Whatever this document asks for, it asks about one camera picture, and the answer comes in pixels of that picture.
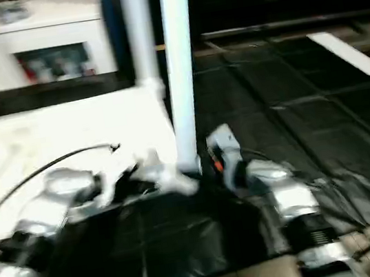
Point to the white plastic table top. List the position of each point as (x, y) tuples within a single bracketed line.
[(52, 137)]

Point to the white plastic table leg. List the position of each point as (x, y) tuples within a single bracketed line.
[(140, 34), (181, 62)]

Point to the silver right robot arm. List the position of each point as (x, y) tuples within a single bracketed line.
[(293, 206)]

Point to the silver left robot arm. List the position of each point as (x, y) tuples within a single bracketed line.
[(38, 230)]

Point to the black work mat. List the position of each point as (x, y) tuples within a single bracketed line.
[(298, 149)]

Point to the small tan label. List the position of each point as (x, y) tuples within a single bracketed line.
[(159, 47)]

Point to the red bottle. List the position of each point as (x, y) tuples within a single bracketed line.
[(25, 69)]

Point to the white flat board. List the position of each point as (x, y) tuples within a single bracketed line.
[(358, 60)]

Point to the white glass-door cabinet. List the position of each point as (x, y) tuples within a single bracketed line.
[(37, 35)]

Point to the small silver ornament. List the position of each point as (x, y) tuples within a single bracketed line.
[(10, 11)]

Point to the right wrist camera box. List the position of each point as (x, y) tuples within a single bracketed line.
[(223, 143)]

